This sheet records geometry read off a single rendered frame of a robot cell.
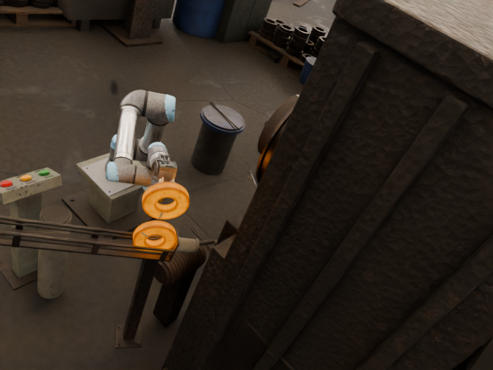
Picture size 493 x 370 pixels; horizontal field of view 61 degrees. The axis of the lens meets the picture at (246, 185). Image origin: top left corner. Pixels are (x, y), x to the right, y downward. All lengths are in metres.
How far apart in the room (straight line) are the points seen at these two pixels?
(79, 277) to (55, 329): 0.29
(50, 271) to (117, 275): 0.41
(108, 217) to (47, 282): 0.56
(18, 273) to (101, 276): 0.38
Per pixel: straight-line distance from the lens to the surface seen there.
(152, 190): 1.40
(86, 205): 2.64
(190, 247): 1.64
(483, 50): 0.86
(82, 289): 2.30
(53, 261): 2.03
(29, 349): 2.14
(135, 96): 1.93
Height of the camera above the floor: 1.90
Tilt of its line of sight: 37 degrees down
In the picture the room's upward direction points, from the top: 24 degrees clockwise
